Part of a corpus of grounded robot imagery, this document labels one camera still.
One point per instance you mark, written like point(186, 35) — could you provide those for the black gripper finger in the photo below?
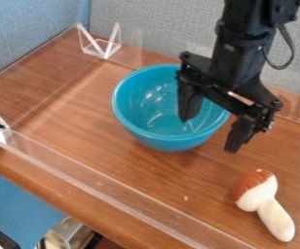
point(189, 99)
point(240, 134)

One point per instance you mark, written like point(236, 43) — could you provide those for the clear acrylic front barrier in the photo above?
point(134, 219)

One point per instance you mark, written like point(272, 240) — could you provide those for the clear acrylic back barrier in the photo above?
point(144, 49)

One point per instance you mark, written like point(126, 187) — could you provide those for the clear acrylic barrier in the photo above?
point(134, 219)
point(144, 49)

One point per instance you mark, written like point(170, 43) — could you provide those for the clear acrylic corner bracket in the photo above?
point(97, 46)

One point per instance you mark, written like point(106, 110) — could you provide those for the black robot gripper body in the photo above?
point(229, 79)

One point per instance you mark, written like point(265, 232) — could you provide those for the grey metal box below table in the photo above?
point(69, 235)

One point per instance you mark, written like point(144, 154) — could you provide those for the blue plastic bowl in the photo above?
point(144, 103)

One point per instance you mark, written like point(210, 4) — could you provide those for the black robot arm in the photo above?
point(254, 20)

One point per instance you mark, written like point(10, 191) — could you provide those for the plush brown white mushroom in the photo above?
point(254, 196)

